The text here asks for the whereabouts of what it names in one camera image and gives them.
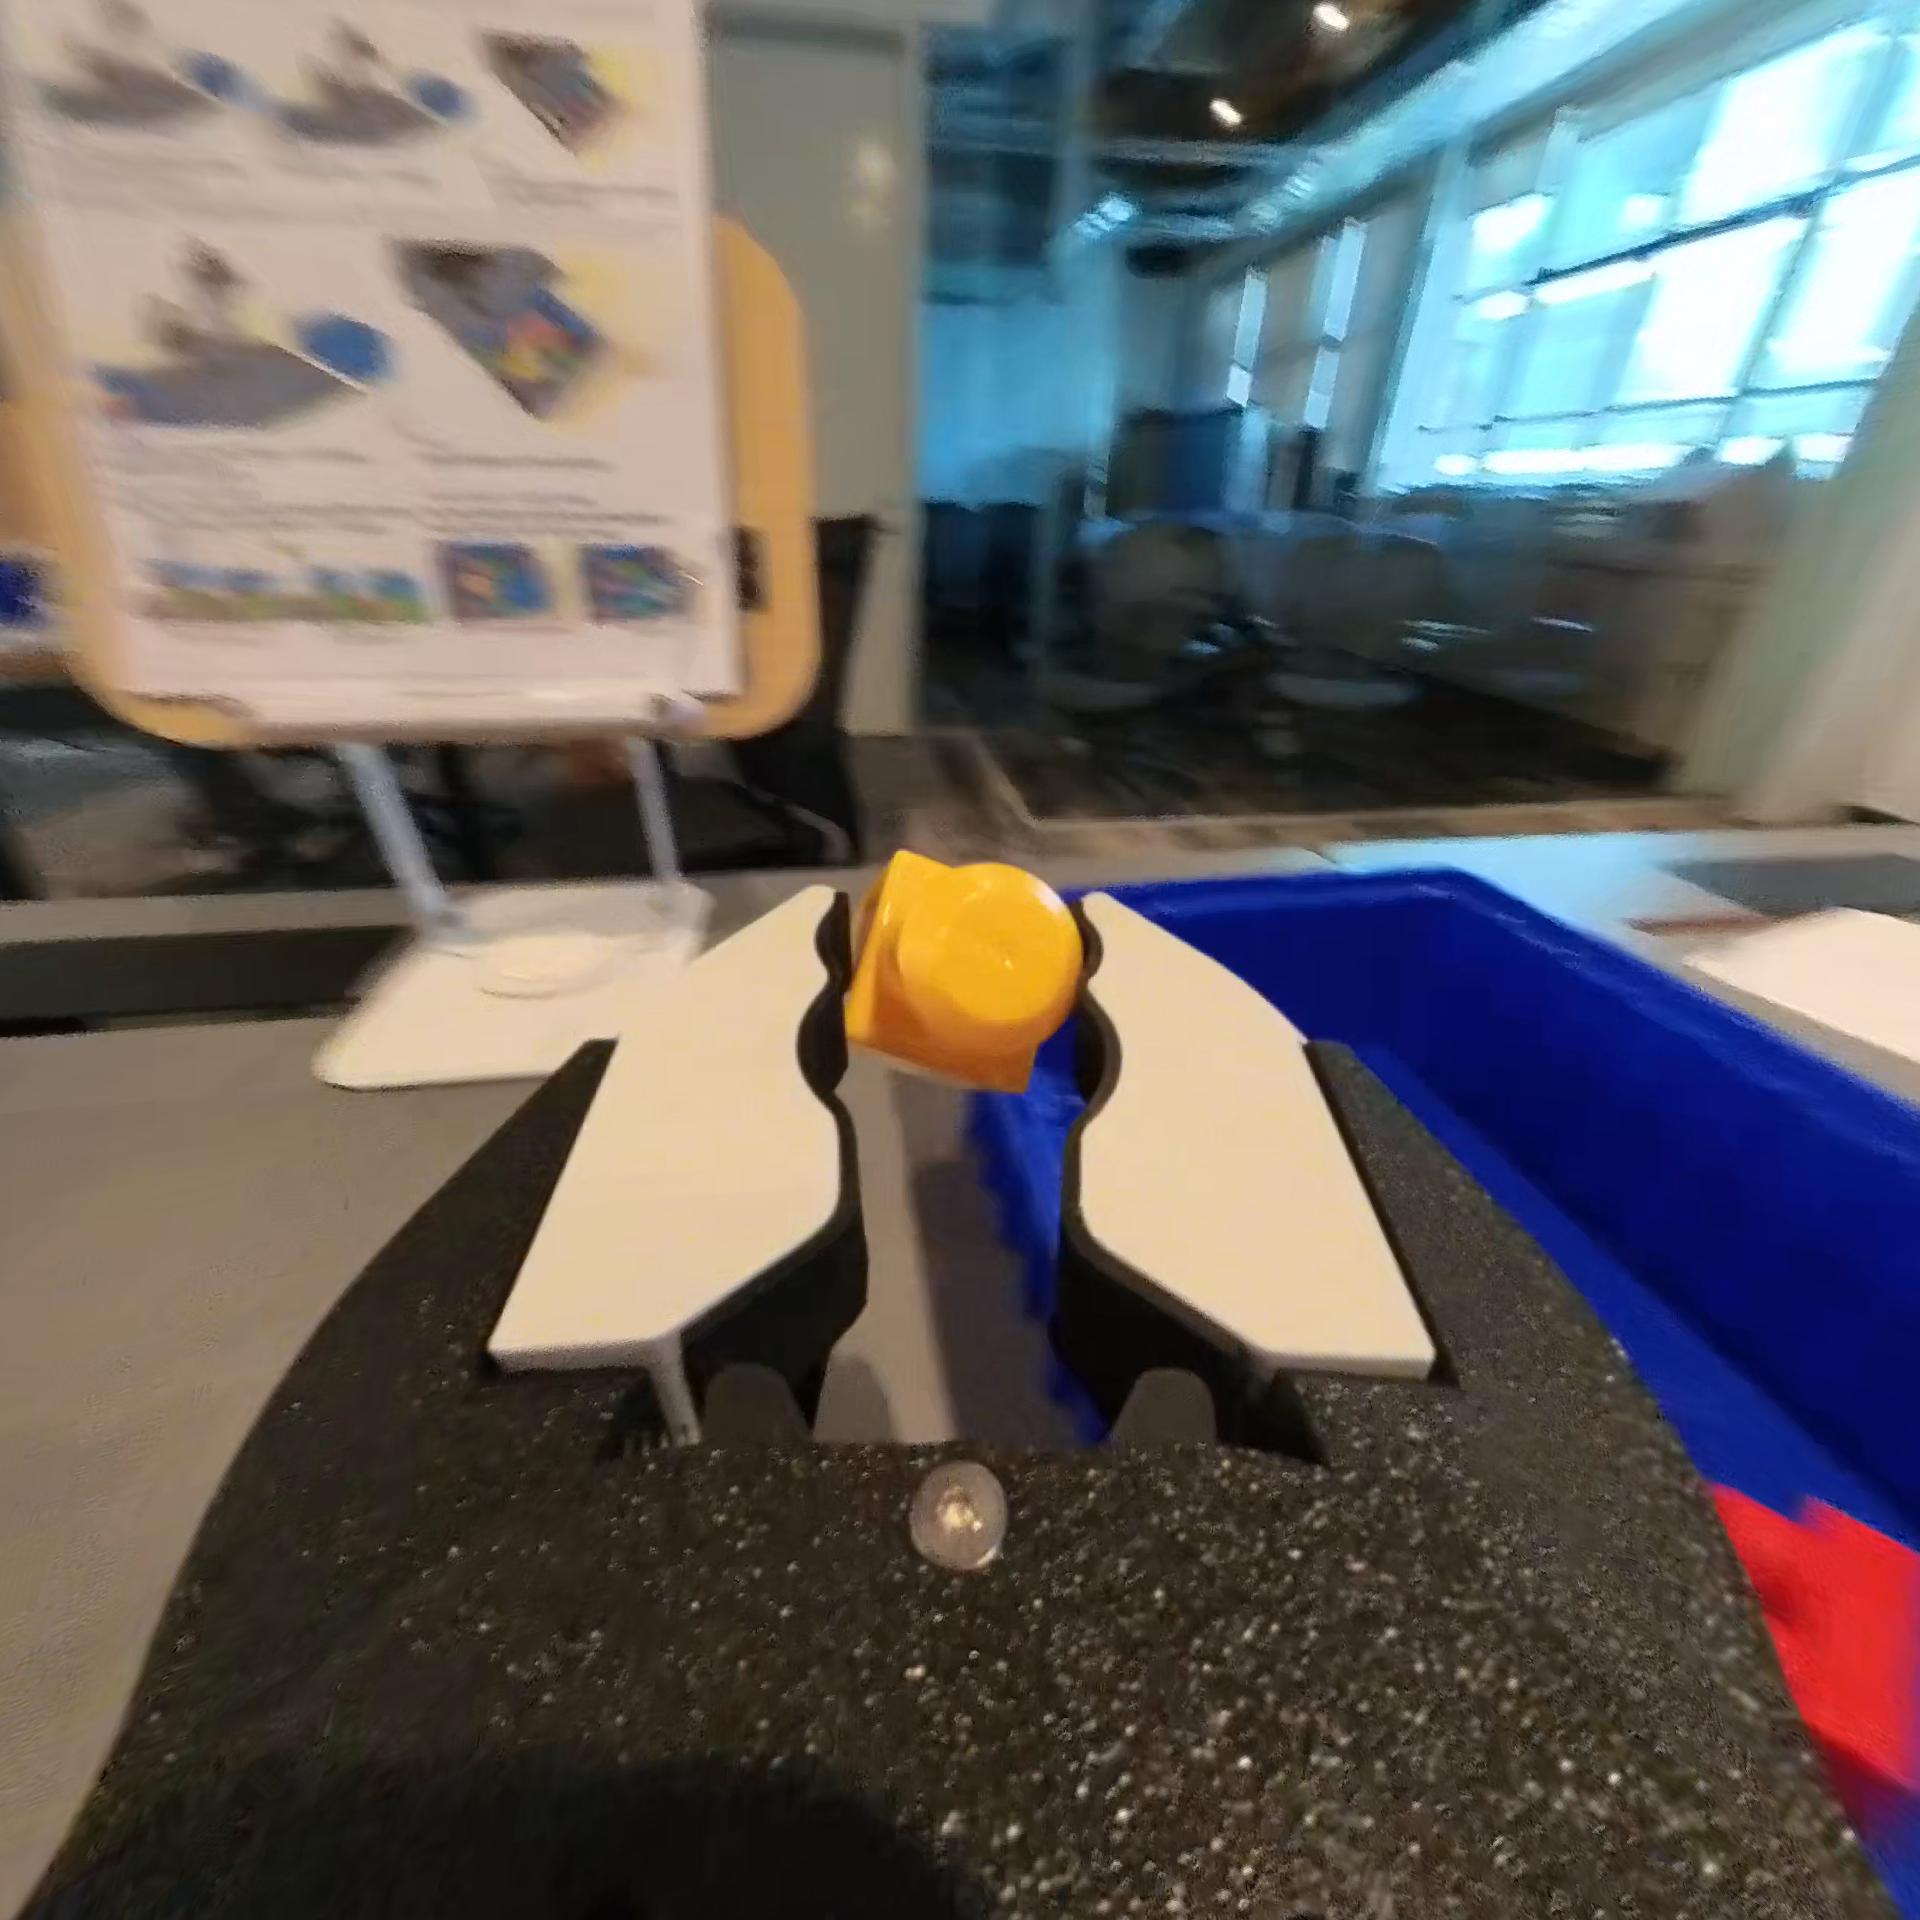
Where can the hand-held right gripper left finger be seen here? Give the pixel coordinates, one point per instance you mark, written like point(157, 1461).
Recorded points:
point(675, 1171)

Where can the printed instruction sheet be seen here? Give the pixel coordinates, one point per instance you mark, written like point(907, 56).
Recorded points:
point(377, 376)

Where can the clear acrylic sign stand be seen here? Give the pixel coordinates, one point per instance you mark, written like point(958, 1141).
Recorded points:
point(452, 1027)

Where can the wooden rounded panel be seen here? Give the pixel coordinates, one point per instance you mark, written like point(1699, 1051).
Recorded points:
point(778, 451)

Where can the yellow mega block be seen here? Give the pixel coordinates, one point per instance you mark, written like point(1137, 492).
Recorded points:
point(961, 960)

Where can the large paned window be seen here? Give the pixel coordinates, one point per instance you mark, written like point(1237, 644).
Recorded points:
point(1682, 255)

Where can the group of pale office chairs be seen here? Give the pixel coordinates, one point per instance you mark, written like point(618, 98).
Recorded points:
point(1350, 630)

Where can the dark grey desk mat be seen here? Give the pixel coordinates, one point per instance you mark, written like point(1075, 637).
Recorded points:
point(1799, 885)

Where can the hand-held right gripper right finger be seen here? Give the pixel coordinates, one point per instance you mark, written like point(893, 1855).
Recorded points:
point(1245, 1186)

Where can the blue plastic bin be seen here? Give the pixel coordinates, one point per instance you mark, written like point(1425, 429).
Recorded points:
point(1577, 1080)

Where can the white flat sheet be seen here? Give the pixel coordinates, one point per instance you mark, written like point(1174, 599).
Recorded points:
point(1817, 983)

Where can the red two-stud mega block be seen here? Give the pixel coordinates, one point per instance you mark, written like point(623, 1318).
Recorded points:
point(1830, 1621)

